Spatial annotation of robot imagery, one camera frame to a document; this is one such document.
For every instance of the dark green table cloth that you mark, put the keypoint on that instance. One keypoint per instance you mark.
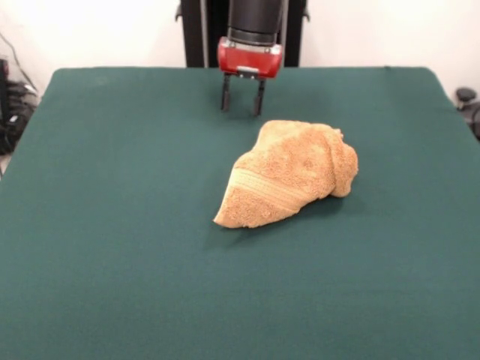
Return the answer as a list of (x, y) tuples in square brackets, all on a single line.
[(112, 225)]

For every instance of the tan terry towel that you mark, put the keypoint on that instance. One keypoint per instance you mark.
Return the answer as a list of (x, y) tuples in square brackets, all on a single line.
[(285, 168)]

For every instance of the grey chair base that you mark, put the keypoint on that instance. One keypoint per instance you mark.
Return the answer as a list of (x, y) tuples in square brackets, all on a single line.
[(465, 95)]

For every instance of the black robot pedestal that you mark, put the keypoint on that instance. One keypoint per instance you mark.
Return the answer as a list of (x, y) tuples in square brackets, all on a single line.
[(195, 37)]

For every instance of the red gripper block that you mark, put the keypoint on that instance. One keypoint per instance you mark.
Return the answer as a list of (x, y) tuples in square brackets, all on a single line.
[(249, 58)]

